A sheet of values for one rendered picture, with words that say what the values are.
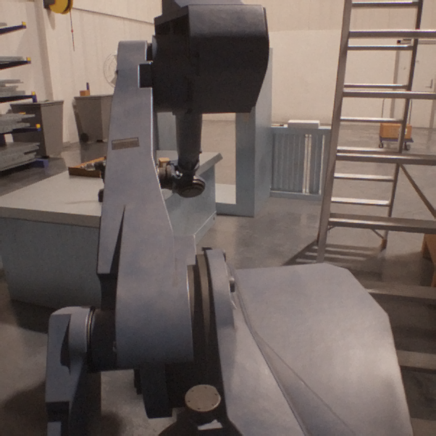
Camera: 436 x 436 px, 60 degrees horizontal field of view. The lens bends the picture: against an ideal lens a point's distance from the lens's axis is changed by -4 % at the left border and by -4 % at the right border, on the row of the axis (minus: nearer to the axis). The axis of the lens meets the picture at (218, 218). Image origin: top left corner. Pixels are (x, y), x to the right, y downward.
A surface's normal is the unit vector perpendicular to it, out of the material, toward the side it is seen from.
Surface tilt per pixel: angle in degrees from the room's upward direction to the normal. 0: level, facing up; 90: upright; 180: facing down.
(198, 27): 62
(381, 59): 90
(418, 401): 0
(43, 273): 90
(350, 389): 15
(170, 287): 23
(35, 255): 90
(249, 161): 90
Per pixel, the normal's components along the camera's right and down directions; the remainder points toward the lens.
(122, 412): -0.02, -0.94
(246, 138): -0.34, 0.33
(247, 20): 0.09, -0.14
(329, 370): 0.01, -0.81
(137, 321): 0.07, -0.45
